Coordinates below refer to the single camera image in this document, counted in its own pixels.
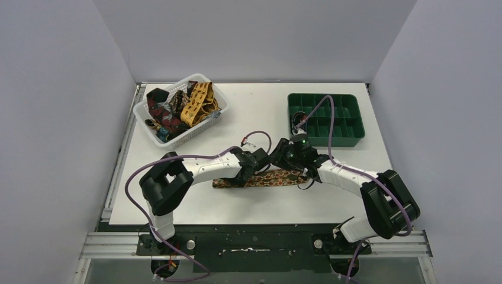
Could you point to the aluminium rail frame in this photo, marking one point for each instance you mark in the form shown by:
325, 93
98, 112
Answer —
123, 245

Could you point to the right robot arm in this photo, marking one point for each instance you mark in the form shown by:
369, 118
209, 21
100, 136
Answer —
389, 206

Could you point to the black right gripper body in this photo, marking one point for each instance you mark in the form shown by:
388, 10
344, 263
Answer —
286, 155

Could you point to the rolled dark patterned tie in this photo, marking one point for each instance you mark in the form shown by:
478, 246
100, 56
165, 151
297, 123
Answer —
298, 123

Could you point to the green divided plastic tray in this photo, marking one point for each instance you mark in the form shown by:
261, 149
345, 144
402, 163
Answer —
345, 129

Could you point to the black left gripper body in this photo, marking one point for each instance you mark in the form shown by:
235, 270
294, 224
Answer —
258, 163

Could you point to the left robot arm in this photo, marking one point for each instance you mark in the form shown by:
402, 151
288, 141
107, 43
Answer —
166, 183

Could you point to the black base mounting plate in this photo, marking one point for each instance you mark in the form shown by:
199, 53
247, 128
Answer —
253, 248

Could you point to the dark brown patterned tie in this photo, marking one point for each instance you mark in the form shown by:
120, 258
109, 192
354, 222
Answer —
182, 97

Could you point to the dark red patterned tie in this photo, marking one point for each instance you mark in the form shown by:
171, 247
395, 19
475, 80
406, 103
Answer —
155, 102

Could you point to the yellow patterned tie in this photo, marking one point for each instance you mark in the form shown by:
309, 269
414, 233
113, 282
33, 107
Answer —
201, 104

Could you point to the white plastic basket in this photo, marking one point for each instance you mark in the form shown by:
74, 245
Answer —
141, 113

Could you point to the beige paisley patterned tie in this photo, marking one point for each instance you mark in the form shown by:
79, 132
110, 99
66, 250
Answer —
270, 178

